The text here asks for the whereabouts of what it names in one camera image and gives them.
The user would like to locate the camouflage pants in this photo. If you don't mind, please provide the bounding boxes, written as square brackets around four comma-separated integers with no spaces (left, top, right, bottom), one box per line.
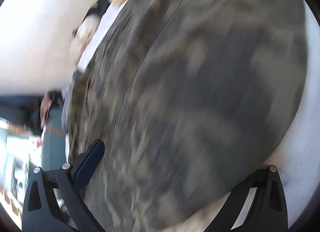
[67,0,308,232]

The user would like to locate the black clothing by pillow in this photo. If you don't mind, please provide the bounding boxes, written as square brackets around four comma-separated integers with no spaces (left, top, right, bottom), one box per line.
[72,0,112,37]

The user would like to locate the teal bed headboard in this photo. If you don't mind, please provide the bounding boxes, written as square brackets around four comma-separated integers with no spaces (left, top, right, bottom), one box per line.
[41,108,68,171]

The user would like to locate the dark hanging clothes pile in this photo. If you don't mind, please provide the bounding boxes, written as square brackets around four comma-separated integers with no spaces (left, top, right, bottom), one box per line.
[1,91,63,136]

